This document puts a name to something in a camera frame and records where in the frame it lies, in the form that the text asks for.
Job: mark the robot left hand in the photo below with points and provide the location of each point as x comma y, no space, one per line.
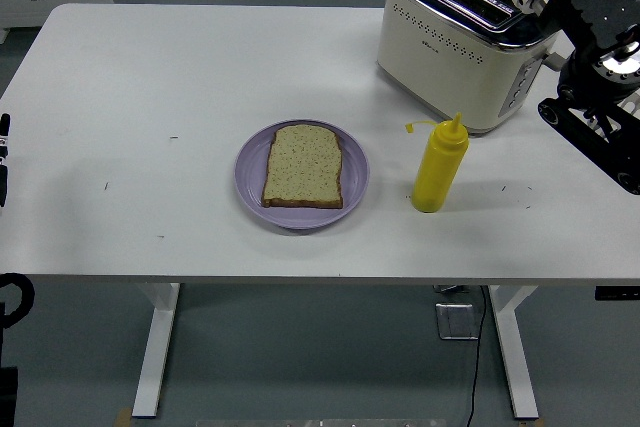
4,182

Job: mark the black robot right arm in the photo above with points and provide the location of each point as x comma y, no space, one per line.
600,2

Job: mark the bread slice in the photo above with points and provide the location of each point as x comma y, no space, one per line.
305,167

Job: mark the cream and chrome toaster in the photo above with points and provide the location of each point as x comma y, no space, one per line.
440,62

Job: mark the yellow squeeze bottle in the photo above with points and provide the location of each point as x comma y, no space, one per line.
440,167

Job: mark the white table leg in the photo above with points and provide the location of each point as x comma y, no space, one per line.
515,347
157,347

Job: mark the purple plate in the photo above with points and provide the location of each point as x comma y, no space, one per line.
250,182

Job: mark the brown cardboard piece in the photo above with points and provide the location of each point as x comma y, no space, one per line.
123,418

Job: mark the black table control panel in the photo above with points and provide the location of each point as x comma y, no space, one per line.
617,293

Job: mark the metal floor socket box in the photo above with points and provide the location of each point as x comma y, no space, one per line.
456,322

